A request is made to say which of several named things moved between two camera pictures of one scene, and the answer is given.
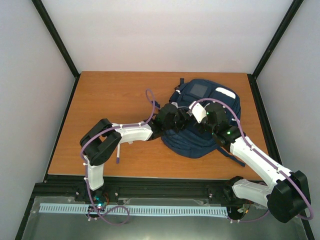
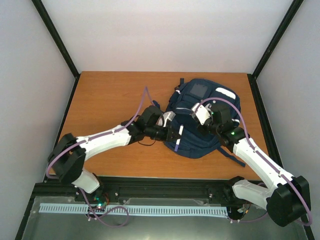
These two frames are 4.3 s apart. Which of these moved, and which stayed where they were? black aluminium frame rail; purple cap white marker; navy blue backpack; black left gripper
Moved: black left gripper; purple cap white marker
Stayed: black aluminium frame rail; navy blue backpack
